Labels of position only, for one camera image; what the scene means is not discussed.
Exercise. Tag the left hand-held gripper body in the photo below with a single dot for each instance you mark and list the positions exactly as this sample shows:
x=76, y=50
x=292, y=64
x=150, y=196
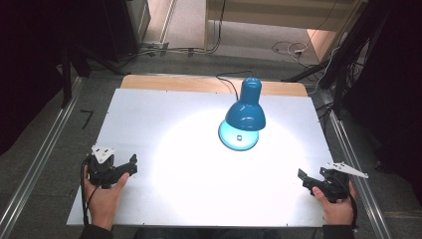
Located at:
x=99, y=172

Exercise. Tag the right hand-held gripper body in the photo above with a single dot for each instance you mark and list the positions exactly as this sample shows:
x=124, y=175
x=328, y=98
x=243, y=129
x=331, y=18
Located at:
x=335, y=186

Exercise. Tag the blue desk lamp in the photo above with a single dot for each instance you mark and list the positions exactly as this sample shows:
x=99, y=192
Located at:
x=245, y=114

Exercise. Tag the person's right hand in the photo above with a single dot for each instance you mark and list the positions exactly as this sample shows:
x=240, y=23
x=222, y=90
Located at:
x=338, y=210

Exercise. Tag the person's left hand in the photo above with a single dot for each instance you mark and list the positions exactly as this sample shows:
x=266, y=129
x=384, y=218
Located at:
x=103, y=204

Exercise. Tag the black metal stand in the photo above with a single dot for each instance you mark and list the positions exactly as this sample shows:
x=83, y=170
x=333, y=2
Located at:
x=345, y=59

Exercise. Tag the dark cabinet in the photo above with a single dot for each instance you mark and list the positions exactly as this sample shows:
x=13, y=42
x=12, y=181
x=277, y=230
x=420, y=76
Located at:
x=122, y=26

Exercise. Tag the wooden furniture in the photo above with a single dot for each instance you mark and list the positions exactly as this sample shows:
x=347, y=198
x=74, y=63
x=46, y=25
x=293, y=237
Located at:
x=272, y=13

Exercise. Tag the aluminium rail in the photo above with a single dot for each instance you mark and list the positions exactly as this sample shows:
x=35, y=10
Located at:
x=356, y=166
x=36, y=166

